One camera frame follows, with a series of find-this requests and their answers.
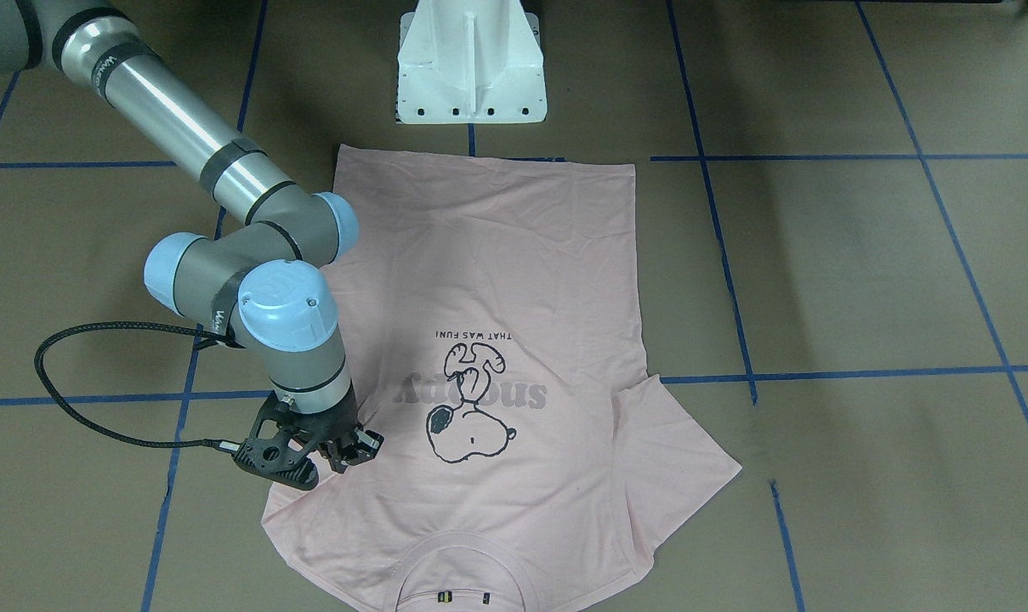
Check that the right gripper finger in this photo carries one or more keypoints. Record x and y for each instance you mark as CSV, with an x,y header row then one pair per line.
x,y
364,446
339,456

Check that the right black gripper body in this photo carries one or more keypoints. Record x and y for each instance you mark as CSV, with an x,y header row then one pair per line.
x,y
333,425

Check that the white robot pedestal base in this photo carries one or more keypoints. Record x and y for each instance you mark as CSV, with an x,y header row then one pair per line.
x,y
479,62

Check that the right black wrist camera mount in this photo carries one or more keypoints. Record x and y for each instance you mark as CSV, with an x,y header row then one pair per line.
x,y
259,455

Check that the pink Snoopy t-shirt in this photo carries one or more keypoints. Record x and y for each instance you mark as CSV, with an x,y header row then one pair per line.
x,y
490,313

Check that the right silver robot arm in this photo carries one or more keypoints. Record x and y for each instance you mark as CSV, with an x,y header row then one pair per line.
x,y
84,196

